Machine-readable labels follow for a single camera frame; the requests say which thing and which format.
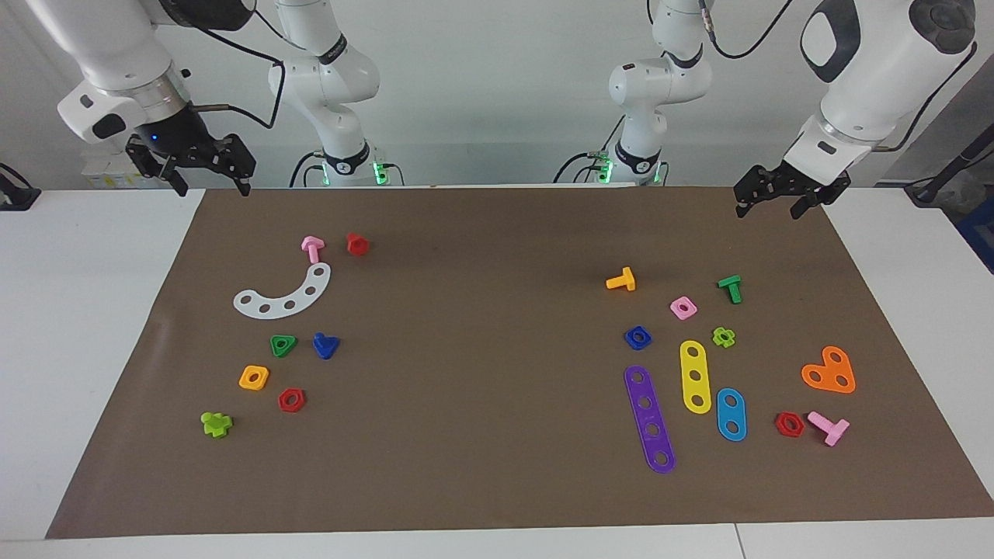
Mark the white cardboard box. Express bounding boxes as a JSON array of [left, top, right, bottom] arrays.
[[82, 151, 168, 189]]

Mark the white curved perforated plate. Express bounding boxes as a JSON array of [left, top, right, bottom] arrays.
[[233, 262, 332, 320]]

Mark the black stand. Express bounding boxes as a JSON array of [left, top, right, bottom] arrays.
[[905, 140, 994, 207]]

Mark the black clamp device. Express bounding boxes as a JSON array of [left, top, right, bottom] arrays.
[[0, 161, 41, 212]]

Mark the yellow three-hole strip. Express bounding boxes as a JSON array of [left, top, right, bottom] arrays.
[[679, 340, 712, 415]]

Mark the orange heart perforated plate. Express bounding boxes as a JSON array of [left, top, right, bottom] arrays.
[[801, 345, 857, 394]]

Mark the blue crate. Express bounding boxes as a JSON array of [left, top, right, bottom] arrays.
[[957, 198, 994, 274]]

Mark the blue two-hole strip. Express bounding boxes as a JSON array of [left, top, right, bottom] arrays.
[[716, 387, 748, 443]]

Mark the purple four-hole strip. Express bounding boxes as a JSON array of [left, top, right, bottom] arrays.
[[624, 365, 676, 474]]

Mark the brown table mat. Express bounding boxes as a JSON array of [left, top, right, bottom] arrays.
[[45, 185, 994, 540]]

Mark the black right base cable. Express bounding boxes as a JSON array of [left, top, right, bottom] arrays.
[[290, 150, 323, 188]]

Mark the black base cable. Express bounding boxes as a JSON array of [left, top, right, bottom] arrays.
[[553, 115, 627, 185], [290, 150, 323, 188]]

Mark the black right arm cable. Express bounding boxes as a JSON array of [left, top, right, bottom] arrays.
[[182, 0, 288, 131]]

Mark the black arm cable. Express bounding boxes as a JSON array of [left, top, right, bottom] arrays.
[[697, 0, 979, 153], [182, 0, 288, 131]]

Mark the black left base cable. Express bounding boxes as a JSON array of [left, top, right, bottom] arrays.
[[553, 115, 627, 185]]

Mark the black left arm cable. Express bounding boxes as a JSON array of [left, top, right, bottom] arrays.
[[697, 0, 979, 153]]

